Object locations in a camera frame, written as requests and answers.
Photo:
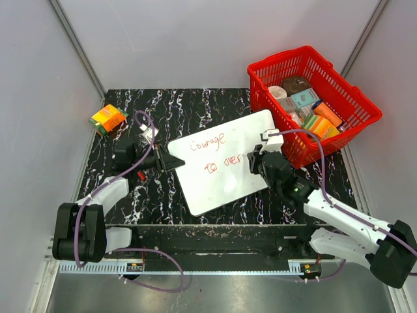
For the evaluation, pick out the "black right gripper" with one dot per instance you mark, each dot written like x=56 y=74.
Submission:
x=255 y=158

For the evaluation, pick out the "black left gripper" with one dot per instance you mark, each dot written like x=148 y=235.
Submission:
x=168 y=162

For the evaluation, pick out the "red marker cap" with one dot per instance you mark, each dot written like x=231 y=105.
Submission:
x=141 y=175

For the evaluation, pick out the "white whiteboard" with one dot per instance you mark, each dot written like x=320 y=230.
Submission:
x=216 y=170

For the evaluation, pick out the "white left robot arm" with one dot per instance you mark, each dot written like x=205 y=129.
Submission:
x=80 y=230

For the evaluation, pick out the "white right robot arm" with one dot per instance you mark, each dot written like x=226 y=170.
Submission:
x=387 y=250

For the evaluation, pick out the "white toilet paper roll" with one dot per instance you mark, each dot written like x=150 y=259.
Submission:
x=277 y=92

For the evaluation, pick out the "orange green snack box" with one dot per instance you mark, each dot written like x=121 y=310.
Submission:
x=108 y=118

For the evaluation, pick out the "yellow green sponge pack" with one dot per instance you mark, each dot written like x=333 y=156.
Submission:
x=320 y=126

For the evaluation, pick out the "teal cardboard box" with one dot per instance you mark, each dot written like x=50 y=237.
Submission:
x=305 y=98

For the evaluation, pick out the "brown round lid jar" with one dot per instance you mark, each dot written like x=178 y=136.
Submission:
x=294 y=84

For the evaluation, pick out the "red plastic shopping basket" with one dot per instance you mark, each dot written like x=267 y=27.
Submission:
x=348 y=102

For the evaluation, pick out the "orange blue box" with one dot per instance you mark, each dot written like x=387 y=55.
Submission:
x=321 y=109

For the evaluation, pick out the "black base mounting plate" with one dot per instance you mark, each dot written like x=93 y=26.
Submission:
x=279 y=241

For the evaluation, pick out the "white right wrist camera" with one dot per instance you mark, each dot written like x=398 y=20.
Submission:
x=271 y=141

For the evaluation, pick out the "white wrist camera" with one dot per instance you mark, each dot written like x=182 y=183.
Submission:
x=271 y=141
x=148 y=133

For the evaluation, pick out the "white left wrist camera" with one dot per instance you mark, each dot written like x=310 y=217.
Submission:
x=148 y=133

